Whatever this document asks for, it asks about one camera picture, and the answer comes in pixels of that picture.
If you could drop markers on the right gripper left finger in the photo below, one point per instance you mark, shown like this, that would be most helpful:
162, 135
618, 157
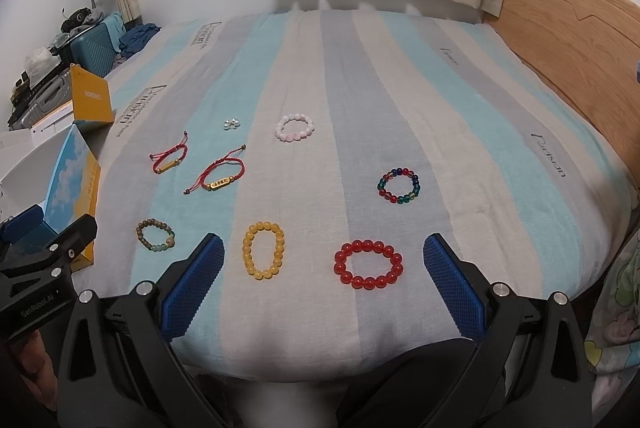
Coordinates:
118, 368

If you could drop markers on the grey suitcase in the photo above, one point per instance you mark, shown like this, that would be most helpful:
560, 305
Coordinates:
52, 95

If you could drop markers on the person's left hand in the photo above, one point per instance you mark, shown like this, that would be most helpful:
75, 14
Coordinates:
40, 377

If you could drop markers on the wooden headboard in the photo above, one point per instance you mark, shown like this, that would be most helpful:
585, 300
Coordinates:
587, 51

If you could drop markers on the striped bed blanket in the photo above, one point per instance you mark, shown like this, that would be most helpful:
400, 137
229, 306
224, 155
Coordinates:
361, 134

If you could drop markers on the floral pillow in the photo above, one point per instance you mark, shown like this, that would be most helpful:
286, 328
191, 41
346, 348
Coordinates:
612, 343

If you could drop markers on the teal suitcase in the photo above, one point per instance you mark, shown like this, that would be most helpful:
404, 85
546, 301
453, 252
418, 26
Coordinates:
95, 48

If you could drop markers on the pearl earrings cluster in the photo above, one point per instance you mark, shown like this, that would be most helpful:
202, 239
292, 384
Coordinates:
231, 124

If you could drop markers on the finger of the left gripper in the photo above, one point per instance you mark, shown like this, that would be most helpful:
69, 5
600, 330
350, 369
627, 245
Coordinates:
14, 228
70, 235

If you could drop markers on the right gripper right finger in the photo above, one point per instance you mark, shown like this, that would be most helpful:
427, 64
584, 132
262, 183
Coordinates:
527, 366

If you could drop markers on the white cardboard box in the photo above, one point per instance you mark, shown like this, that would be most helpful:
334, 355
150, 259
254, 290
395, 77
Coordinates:
61, 175

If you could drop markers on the dark blue clothes pile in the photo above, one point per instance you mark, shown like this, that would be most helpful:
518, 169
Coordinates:
134, 40

